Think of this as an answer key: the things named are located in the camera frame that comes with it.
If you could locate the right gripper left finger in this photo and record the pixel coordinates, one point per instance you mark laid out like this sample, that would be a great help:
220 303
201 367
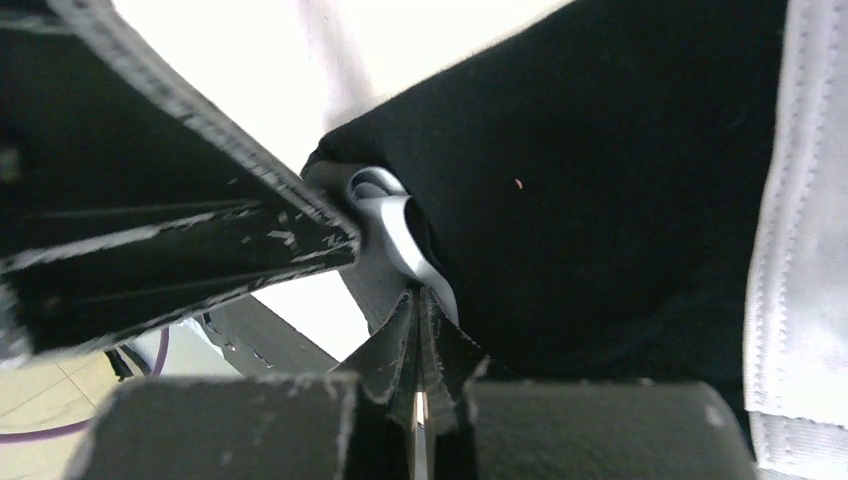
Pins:
353 422

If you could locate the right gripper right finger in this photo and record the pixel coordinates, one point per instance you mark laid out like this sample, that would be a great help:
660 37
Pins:
485 422

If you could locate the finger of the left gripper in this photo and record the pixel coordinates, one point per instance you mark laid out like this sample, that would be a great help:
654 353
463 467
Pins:
129 201

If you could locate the black underwear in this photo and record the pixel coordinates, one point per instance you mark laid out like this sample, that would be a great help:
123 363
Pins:
644 189

